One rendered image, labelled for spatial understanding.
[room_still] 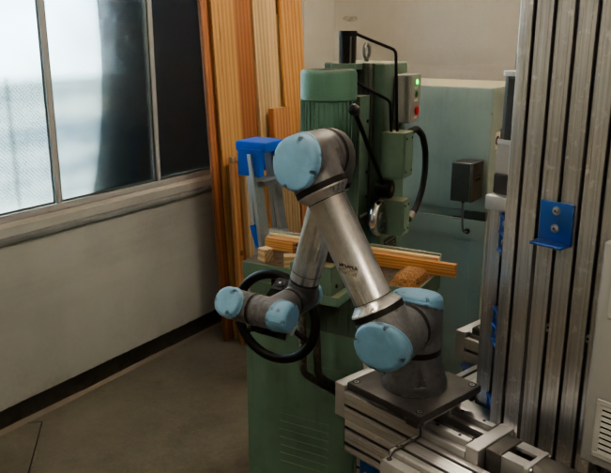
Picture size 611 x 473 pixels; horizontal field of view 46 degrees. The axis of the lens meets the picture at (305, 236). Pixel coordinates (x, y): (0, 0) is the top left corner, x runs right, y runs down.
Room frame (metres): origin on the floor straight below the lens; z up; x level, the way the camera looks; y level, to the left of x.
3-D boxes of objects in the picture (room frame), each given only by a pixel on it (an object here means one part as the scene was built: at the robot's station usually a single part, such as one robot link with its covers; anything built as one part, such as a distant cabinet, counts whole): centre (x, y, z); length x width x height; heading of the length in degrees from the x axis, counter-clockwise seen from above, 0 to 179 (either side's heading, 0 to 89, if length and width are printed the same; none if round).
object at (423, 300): (1.55, -0.25, 0.98); 0.13 x 0.12 x 0.14; 148
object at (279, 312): (1.62, 0.07, 0.97); 0.11 x 0.11 x 0.08; 58
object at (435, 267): (2.25, -0.16, 0.92); 0.67 x 0.02 x 0.04; 62
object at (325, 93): (2.29, -0.07, 1.35); 0.18 x 0.18 x 0.31
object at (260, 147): (3.19, 0.15, 0.58); 0.27 x 0.25 x 1.16; 59
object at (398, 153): (2.41, -0.31, 1.23); 0.09 x 0.08 x 0.15; 152
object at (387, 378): (1.55, -0.26, 0.87); 0.15 x 0.15 x 0.10
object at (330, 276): (2.09, -0.05, 0.92); 0.15 x 0.13 x 0.09; 62
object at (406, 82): (2.51, -0.35, 1.40); 0.10 x 0.06 x 0.16; 152
